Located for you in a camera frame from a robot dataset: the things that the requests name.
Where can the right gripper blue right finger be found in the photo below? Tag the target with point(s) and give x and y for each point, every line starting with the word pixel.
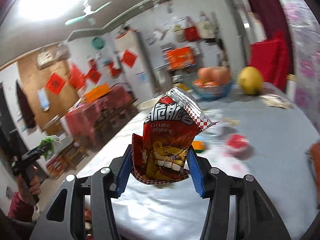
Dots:
pixel 196 170

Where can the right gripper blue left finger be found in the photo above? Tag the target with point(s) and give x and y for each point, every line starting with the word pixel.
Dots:
pixel 123 171

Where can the red snack bag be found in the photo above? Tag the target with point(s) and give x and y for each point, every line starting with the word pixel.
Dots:
pixel 159 154

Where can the orange medicine box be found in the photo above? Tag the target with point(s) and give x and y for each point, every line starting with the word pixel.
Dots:
pixel 199 146

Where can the green box with red bow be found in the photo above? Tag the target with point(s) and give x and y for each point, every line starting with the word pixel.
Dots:
pixel 47 144

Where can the person left hand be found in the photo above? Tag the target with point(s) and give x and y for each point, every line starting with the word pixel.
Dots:
pixel 27 194

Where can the red carton on floor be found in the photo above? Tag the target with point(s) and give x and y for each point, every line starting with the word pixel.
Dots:
pixel 56 166

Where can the wooden chair grey seat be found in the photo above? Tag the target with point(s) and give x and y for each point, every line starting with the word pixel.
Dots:
pixel 67 147

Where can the red covered side table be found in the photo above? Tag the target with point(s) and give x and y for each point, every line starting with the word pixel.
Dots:
pixel 80 120

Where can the white ceramic bowl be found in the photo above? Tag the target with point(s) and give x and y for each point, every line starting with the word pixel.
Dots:
pixel 147 105

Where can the grey white tablecloth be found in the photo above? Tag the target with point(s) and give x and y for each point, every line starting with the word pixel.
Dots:
pixel 276 157

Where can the blue glass fruit bowl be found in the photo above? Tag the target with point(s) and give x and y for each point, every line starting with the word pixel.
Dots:
pixel 210 93

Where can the orange long box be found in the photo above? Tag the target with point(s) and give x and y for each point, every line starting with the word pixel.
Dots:
pixel 96 92

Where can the red fu paper on door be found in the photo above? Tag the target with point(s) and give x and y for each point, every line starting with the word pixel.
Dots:
pixel 55 84

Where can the white refrigerator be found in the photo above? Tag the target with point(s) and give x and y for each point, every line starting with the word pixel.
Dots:
pixel 141 77

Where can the yellow pomelo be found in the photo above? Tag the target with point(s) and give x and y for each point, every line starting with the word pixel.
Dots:
pixel 250 80

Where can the white snack packet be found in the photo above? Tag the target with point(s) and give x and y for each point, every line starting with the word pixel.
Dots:
pixel 273 100

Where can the red gift box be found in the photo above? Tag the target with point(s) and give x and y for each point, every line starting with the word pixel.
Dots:
pixel 180 57

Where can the red fu paper on fridge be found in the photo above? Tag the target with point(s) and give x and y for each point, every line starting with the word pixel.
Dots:
pixel 128 58

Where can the brown leather wallet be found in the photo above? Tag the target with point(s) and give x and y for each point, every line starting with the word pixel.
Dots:
pixel 314 166

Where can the red tote bag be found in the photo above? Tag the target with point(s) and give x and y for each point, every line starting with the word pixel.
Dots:
pixel 190 30

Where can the red cushion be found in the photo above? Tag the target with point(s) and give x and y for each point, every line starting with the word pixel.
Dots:
pixel 271 58

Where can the white green tote bag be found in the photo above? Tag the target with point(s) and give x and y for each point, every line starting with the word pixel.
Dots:
pixel 205 29

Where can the ceiling fan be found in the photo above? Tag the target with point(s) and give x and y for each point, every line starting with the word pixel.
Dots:
pixel 88 12

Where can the floral plastic sheet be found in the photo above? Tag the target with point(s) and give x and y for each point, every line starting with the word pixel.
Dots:
pixel 304 30

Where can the red plastic bag on wall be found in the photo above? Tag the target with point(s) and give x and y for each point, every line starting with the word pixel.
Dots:
pixel 76 78

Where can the green plate on wall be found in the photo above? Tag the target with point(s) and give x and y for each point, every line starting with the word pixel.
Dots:
pixel 98 43

